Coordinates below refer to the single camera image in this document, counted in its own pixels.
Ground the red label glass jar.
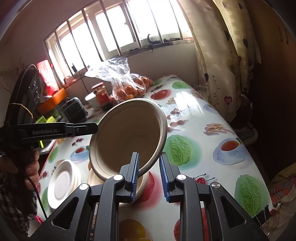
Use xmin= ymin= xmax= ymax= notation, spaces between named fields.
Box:
xmin=92 ymin=82 xmax=113 ymax=111

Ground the white plastic tub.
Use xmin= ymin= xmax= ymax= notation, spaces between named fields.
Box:
xmin=85 ymin=92 xmax=101 ymax=111

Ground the white paper plate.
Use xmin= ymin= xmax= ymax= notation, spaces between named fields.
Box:
xmin=47 ymin=160 xmax=81 ymax=209

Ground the small black space heater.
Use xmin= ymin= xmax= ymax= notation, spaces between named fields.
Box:
xmin=61 ymin=97 xmax=87 ymax=123

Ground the floral curtain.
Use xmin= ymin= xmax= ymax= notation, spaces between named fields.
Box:
xmin=178 ymin=1 xmax=257 ymax=122

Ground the black cable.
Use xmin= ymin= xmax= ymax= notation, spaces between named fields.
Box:
xmin=25 ymin=176 xmax=48 ymax=219

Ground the person left hand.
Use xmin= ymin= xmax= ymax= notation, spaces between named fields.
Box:
xmin=26 ymin=150 xmax=40 ymax=185

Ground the red gift bag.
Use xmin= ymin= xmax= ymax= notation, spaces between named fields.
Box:
xmin=37 ymin=60 xmax=59 ymax=95

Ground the black binder clip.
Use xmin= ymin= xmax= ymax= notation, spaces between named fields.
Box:
xmin=252 ymin=205 xmax=271 ymax=226

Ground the orange tray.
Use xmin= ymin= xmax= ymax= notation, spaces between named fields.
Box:
xmin=37 ymin=88 xmax=67 ymax=115

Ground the beige paper bowl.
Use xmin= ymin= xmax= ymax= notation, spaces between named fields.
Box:
xmin=87 ymin=169 xmax=149 ymax=201
xmin=89 ymin=98 xmax=168 ymax=181

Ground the loose orange fruit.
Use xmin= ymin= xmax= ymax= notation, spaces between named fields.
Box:
xmin=125 ymin=94 xmax=134 ymax=100

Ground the plastic bag of oranges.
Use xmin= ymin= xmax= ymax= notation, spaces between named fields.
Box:
xmin=85 ymin=57 xmax=154 ymax=103

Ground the plaid shirt left forearm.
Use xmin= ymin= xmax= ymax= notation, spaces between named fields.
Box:
xmin=1 ymin=172 xmax=38 ymax=237

